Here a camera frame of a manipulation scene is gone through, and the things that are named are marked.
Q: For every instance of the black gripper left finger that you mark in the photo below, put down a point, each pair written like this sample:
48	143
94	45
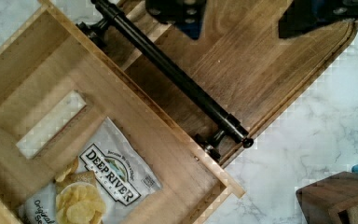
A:
186	15

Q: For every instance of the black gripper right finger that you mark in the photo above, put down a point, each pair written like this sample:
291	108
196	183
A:
304	16

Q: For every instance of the light wooden drawer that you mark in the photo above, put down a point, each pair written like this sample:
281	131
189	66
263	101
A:
80	142

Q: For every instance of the dark wooden cutting board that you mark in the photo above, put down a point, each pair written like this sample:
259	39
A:
239	60

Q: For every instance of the Deep River chips bag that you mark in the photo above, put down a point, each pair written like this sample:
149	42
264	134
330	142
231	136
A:
106	181

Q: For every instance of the dark wooden utensil holder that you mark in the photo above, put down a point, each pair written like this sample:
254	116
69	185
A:
333	200

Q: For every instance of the black drawer handle bar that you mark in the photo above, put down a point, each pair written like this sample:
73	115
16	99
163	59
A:
227	124

